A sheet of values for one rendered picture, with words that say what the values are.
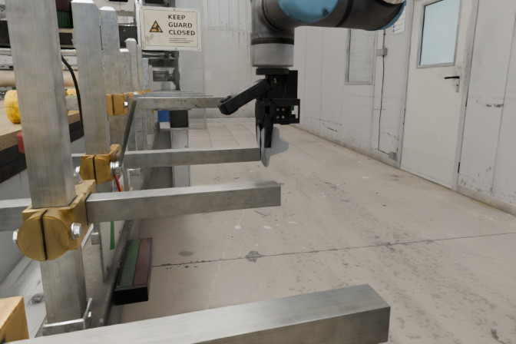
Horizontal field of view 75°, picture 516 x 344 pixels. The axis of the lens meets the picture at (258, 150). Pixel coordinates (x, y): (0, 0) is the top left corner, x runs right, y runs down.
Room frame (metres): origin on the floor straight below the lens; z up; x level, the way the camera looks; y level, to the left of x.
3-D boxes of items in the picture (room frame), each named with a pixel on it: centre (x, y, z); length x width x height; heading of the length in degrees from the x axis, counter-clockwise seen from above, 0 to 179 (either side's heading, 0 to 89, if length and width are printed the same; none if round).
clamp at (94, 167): (0.63, 0.30, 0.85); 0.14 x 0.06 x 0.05; 15
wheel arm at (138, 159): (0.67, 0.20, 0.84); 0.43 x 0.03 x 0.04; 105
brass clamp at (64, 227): (0.38, 0.24, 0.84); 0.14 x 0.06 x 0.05; 15
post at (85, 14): (0.60, 0.29, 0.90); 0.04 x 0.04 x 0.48; 15
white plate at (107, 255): (0.58, 0.26, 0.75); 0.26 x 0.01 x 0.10; 15
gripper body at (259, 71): (0.73, -0.04, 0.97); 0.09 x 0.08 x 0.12; 105
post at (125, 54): (1.09, 0.42, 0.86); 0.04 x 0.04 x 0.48; 15
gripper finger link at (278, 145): (0.72, -0.04, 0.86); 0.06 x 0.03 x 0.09; 105
